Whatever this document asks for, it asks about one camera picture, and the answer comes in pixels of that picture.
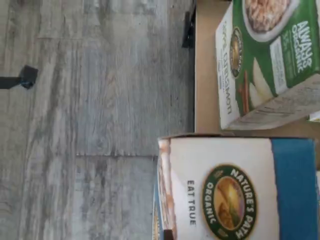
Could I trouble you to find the blue flax plus oatmeal box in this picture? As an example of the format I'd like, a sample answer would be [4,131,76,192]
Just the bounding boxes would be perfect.
[151,136,320,240]

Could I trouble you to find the brown wooden shelf board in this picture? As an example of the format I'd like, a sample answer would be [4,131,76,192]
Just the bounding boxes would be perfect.
[194,0,320,138]

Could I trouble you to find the green apple cinnamon oatmeal box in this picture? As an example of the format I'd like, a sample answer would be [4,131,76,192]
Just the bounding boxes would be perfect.
[214,0,320,131]

